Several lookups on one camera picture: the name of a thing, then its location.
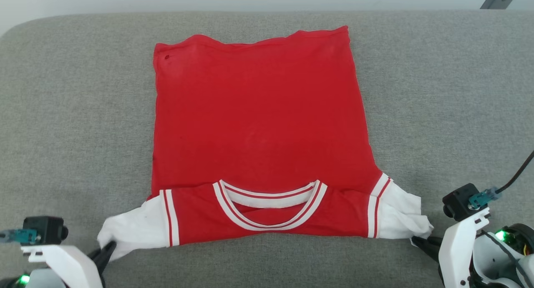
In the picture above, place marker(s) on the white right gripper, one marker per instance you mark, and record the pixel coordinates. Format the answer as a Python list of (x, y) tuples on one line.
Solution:
[(457, 254)]

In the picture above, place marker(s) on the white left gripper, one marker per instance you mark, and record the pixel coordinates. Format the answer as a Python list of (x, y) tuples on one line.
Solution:
[(71, 267)]

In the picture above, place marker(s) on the red white sports jersey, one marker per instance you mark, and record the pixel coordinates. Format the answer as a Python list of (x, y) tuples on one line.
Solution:
[(258, 121)]

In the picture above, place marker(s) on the grey fabric sofa cushion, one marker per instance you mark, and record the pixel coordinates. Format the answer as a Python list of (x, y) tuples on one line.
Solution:
[(62, 112)]

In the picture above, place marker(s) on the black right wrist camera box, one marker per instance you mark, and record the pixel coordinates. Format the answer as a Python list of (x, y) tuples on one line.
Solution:
[(459, 202)]

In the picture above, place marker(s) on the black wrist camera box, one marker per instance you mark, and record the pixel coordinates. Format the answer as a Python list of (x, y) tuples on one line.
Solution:
[(459, 202), (46, 228)]

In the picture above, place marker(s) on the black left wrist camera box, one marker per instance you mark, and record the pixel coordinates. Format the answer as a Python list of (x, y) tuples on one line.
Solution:
[(46, 228)]

